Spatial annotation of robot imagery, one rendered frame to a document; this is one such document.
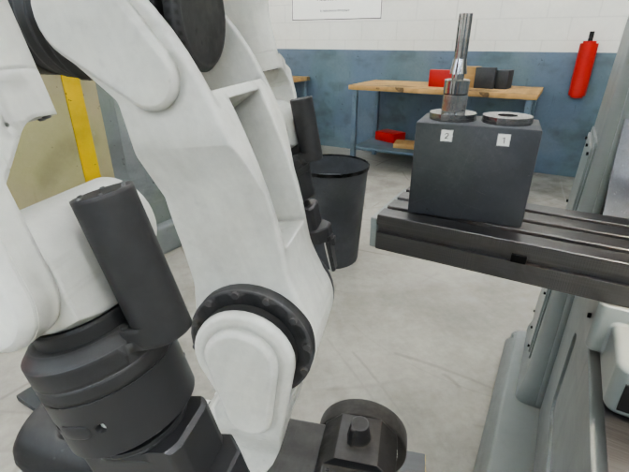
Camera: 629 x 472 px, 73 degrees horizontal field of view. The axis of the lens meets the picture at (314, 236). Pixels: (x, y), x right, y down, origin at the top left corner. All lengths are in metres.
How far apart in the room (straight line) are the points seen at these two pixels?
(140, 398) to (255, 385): 0.20
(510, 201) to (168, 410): 0.73
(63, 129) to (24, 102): 1.40
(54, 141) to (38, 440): 1.04
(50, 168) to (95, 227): 1.41
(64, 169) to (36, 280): 1.44
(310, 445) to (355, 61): 5.01
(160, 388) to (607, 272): 0.73
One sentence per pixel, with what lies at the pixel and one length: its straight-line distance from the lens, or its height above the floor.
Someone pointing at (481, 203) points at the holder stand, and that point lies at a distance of 0.89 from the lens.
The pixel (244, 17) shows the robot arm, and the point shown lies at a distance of 0.65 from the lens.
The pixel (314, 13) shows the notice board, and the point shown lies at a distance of 5.85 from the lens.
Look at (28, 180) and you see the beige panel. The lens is 1.63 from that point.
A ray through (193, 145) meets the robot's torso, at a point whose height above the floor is 1.23.
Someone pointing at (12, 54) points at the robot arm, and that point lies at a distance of 0.28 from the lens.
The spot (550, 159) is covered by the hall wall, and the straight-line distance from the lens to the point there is 5.21.
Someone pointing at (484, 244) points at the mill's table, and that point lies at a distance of 0.86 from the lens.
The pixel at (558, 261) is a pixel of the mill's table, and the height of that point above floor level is 0.96.
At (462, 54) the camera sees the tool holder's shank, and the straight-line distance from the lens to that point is 0.89.
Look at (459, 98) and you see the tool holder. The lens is 0.89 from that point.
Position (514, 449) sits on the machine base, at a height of 0.20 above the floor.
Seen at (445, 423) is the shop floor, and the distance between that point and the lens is 1.82.
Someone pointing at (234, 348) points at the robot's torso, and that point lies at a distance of 0.45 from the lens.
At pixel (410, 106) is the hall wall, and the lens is 5.37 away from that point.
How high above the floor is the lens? 1.32
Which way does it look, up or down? 25 degrees down
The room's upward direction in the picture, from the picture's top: straight up
